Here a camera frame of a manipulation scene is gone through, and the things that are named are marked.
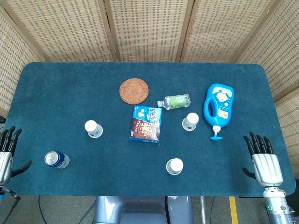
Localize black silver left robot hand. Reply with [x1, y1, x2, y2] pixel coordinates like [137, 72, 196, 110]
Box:
[0, 126, 32, 186]

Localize dark blue table mat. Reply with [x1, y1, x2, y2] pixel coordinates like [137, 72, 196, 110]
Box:
[0, 62, 297, 197]

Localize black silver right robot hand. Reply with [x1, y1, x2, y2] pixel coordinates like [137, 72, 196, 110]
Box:
[242, 132, 285, 187]

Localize clear bottle green label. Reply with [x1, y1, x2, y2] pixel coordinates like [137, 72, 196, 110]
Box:
[157, 93, 191, 111]

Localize woven bamboo folding screen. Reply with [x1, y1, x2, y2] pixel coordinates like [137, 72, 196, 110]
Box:
[0, 0, 299, 178]

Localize blue soda can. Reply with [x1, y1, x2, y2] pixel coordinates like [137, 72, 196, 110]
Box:
[44, 151, 70, 169]

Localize blue pump detergent bottle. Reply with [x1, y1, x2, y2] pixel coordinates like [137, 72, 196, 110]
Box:
[203, 84, 235, 141]

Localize metal table leg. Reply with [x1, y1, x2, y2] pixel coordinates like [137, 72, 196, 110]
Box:
[200, 196, 207, 224]

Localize blue floor cable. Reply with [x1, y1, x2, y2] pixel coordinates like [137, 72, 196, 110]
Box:
[38, 196, 49, 224]

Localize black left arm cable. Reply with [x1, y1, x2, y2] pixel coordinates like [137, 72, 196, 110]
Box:
[0, 186, 21, 224]

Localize round woven rattan coaster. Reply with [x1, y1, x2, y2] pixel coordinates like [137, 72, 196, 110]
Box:
[119, 78, 150, 105]

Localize white floral paper cup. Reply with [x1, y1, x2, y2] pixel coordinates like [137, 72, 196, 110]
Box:
[166, 158, 184, 176]
[182, 112, 200, 132]
[84, 119, 104, 139]

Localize grey blue robot torso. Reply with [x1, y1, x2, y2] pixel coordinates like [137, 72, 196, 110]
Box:
[93, 196, 194, 224]

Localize blue chocolate cookie box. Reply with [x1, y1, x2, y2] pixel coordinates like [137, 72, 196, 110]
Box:
[128, 105, 163, 143]

